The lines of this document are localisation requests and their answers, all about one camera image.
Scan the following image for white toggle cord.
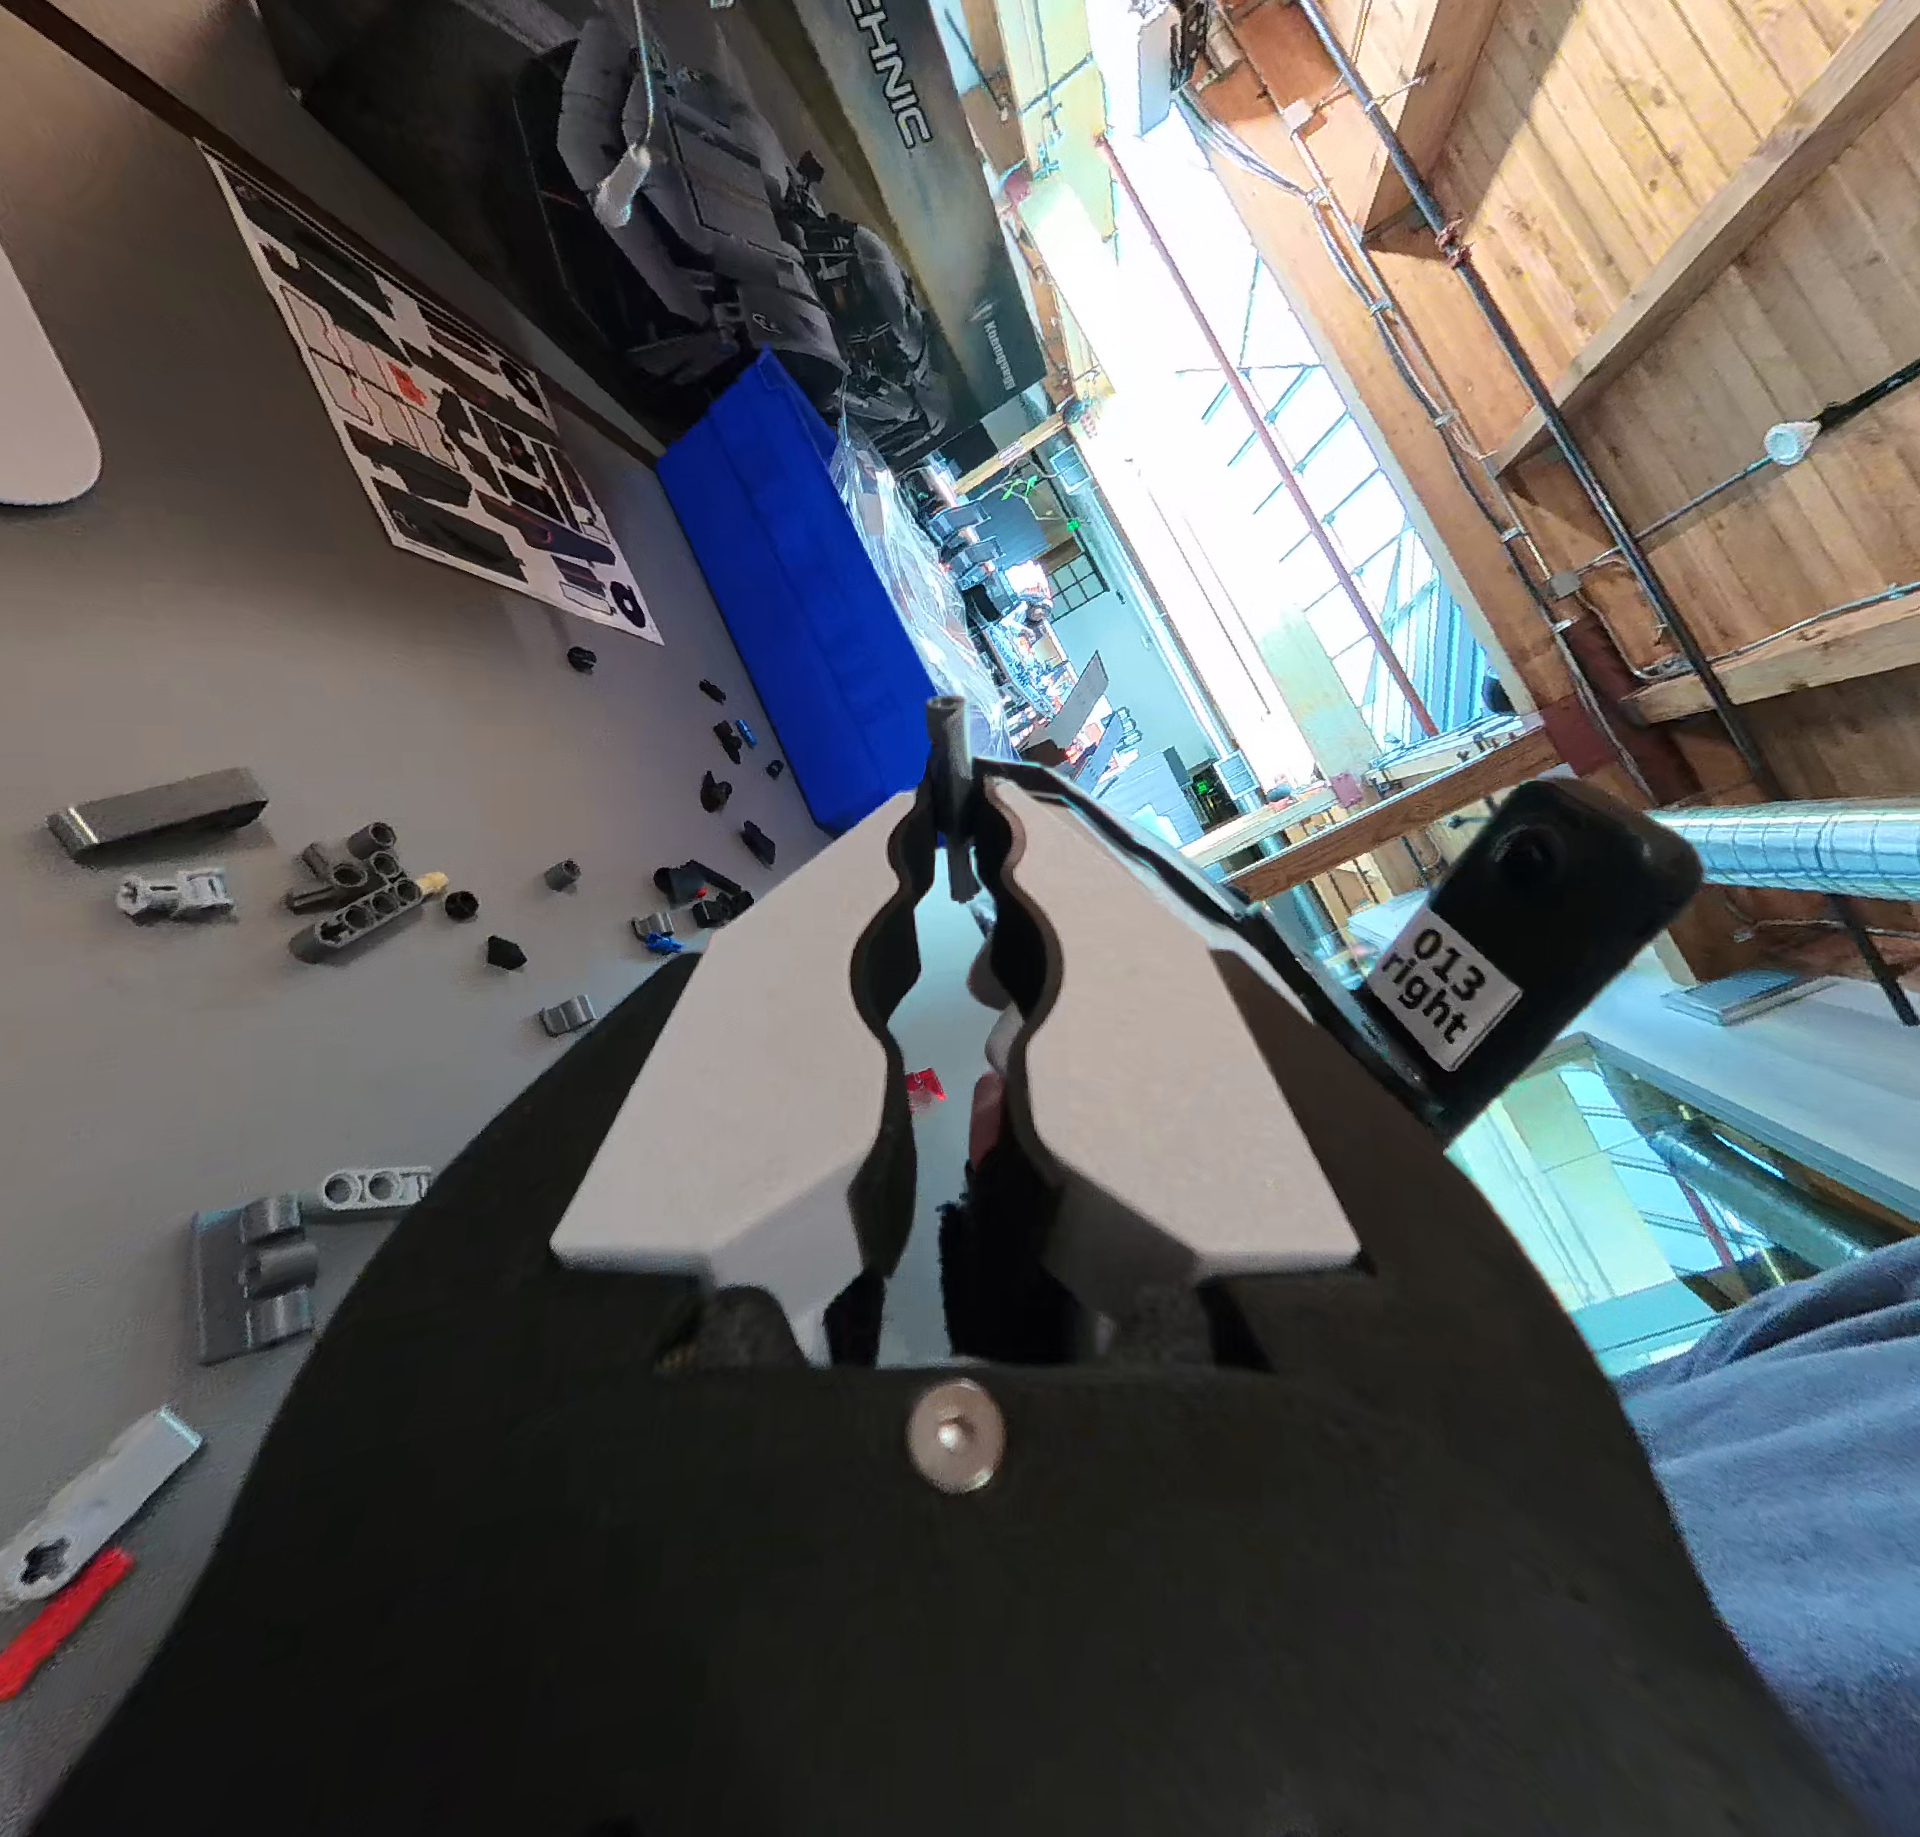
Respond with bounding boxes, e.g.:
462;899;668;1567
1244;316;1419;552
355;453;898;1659
591;0;710;230

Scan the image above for small grey lego axle assembly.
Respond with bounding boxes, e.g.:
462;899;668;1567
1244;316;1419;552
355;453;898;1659
927;695;981;906

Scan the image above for blue plastic bin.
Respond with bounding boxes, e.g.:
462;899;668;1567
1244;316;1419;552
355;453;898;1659
653;349;994;839

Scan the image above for crumpled clear plastic bags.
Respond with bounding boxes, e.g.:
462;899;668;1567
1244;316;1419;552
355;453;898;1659
830;410;994;762

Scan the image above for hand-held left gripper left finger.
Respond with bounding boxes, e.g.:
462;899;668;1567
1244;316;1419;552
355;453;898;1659
552;791;920;1365

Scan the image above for scattered loose lego pieces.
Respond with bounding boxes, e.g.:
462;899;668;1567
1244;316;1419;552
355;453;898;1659
0;643;785;1705

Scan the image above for sticker sheet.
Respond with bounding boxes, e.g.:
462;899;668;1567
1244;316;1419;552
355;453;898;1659
200;141;667;647

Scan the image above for black lego set box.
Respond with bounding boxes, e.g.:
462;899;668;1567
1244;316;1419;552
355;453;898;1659
246;0;1054;467

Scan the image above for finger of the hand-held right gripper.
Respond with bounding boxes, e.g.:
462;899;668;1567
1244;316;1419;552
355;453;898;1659
973;756;1259;957
969;949;1040;1066

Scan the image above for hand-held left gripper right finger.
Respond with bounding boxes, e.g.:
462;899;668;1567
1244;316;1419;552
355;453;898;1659
974;785;1359;1360

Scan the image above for silver ventilation duct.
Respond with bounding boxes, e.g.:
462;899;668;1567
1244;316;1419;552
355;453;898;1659
1639;801;1920;912

